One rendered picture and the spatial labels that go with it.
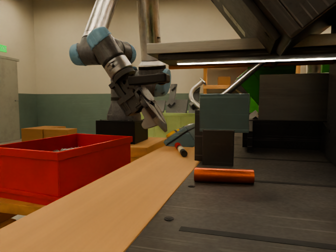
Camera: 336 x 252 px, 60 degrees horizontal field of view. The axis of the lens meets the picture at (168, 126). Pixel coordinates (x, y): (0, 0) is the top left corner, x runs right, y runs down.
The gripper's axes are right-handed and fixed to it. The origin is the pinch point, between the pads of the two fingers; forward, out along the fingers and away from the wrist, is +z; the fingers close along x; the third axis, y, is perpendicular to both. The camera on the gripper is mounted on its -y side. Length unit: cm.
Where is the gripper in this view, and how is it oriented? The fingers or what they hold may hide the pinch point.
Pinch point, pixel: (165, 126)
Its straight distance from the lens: 84.1
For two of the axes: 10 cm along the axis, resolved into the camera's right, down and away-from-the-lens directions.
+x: -2.7, 0.8, -9.6
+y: -7.9, 5.5, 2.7
